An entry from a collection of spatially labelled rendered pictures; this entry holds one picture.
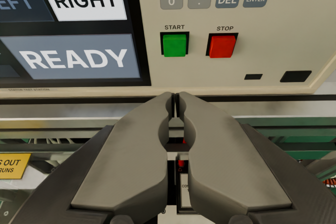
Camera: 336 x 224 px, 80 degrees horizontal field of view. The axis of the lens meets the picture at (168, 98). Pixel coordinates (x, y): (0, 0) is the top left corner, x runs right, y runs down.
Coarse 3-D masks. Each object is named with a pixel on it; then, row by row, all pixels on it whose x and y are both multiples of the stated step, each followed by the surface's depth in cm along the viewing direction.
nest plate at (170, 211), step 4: (168, 208) 45; (172, 208) 45; (164, 212) 44; (168, 212) 44; (172, 212) 44; (160, 216) 44; (164, 216) 44; (168, 216) 44; (172, 216) 44; (176, 216) 44; (160, 220) 43; (164, 220) 43; (168, 220) 43; (172, 220) 43; (176, 220) 43
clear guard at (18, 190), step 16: (0, 144) 24; (16, 144) 24; (32, 144) 24; (48, 144) 24; (64, 144) 24; (80, 144) 24; (32, 160) 23; (48, 160) 23; (32, 176) 22; (0, 192) 21; (16, 192) 21; (0, 208) 20; (16, 208) 20
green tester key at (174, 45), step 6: (168, 36) 16; (174, 36) 16; (180, 36) 16; (168, 42) 16; (174, 42) 16; (180, 42) 16; (168, 48) 16; (174, 48) 16; (180, 48) 16; (168, 54) 17; (174, 54) 17; (180, 54) 17
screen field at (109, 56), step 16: (16, 48) 17; (32, 48) 17; (48, 48) 17; (64, 48) 17; (80, 48) 17; (96, 48) 17; (112, 48) 17; (128, 48) 17; (32, 64) 18; (48, 64) 18; (64, 64) 18; (80, 64) 18; (96, 64) 18; (112, 64) 18; (128, 64) 18
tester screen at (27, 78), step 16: (128, 16) 14; (0, 32) 16; (16, 32) 16; (32, 32) 16; (48, 32) 16; (64, 32) 16; (80, 32) 16; (96, 32) 16; (112, 32) 16; (128, 32) 16; (0, 48) 17; (0, 64) 18; (16, 64) 18; (0, 80) 20; (16, 80) 20; (32, 80) 20; (48, 80) 20; (64, 80) 20; (80, 80) 20; (96, 80) 20; (112, 80) 20; (128, 80) 20
